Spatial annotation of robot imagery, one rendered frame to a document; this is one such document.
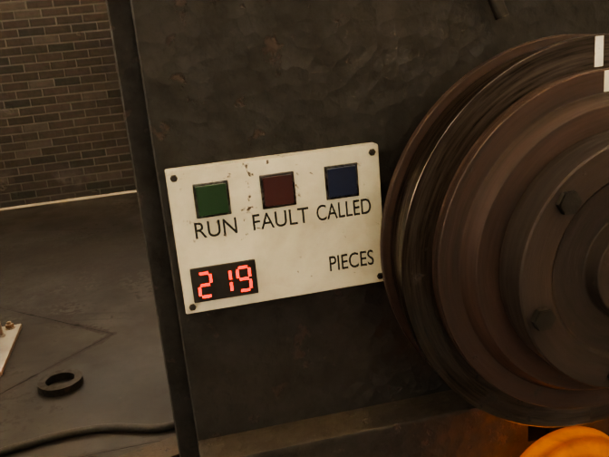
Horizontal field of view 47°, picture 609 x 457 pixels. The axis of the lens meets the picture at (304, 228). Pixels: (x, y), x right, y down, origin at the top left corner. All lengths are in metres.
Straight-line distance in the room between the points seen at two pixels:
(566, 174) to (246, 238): 0.37
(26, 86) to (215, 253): 6.07
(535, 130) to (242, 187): 0.34
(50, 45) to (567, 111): 6.25
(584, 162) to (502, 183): 0.08
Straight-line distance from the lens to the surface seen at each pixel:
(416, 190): 0.76
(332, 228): 0.88
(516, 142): 0.78
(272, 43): 0.86
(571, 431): 1.03
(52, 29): 6.84
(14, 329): 3.94
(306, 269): 0.89
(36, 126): 6.90
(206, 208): 0.84
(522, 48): 0.87
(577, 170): 0.74
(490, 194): 0.76
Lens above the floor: 1.39
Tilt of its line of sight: 16 degrees down
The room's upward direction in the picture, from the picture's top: 5 degrees counter-clockwise
